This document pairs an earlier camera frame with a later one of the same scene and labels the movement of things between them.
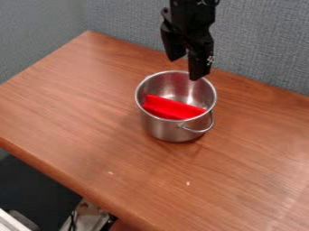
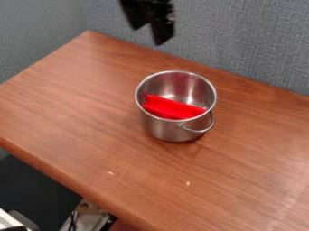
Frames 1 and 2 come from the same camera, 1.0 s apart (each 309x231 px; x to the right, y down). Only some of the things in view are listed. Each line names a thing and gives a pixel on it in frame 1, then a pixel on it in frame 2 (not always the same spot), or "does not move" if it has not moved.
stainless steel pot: x=174 y=85 does not move
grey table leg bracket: x=87 y=217 does not move
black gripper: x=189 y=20 -> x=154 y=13
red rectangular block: x=166 y=108 does not move
